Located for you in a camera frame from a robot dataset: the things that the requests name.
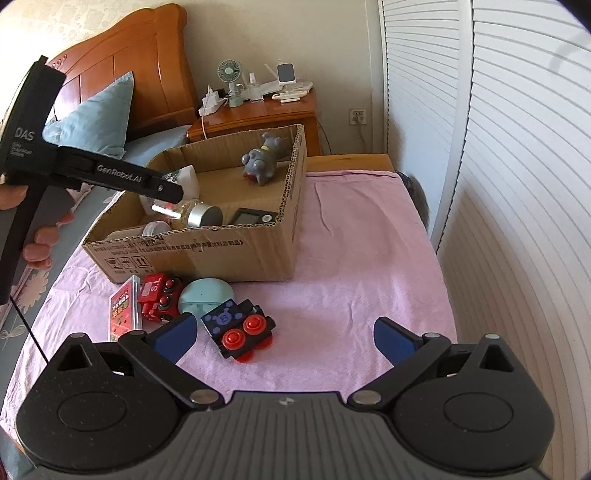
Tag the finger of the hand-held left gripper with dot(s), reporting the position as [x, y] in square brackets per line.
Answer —
[120, 177]

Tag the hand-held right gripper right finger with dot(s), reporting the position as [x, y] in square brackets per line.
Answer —
[395, 339]

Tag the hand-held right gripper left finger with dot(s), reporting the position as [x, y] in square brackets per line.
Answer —
[178, 337]

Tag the green label cotton swab box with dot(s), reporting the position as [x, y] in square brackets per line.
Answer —
[189, 182]

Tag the brown cardboard box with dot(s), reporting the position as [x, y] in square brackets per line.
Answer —
[207, 254]

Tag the yellow capsule bottle silver lid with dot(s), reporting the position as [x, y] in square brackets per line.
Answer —
[205, 216]

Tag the black digital timer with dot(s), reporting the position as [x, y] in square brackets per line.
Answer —
[251, 217]

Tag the grey toy animal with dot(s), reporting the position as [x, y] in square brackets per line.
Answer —
[261, 161]

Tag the person's left hand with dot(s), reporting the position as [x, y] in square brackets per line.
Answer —
[41, 251]

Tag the blue floral bedsheet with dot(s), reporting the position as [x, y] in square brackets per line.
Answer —
[152, 141]

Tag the teal round case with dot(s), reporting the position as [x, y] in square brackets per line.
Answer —
[205, 295]

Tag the pink plastic box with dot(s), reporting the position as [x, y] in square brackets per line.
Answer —
[124, 309]

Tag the large blue pillow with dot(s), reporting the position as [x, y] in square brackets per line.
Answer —
[101, 120]

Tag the pink cloth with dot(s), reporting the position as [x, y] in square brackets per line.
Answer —
[369, 254]

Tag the wooden headboard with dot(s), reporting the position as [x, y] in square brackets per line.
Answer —
[138, 69]

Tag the white power strip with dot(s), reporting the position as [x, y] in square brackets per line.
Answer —
[213, 105]

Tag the dark grey fluffy thing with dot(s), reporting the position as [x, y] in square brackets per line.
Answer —
[418, 198]

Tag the small green desk fan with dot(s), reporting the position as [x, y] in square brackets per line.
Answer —
[229, 74]

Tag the wooden nightstand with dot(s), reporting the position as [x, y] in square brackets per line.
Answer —
[258, 117]

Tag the white remote control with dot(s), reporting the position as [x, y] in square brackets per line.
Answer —
[284, 97]
[298, 92]

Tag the white louvered closet door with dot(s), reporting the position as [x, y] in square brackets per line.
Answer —
[531, 207]
[415, 92]

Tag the white wall socket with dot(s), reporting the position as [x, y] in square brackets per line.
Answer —
[357, 116]

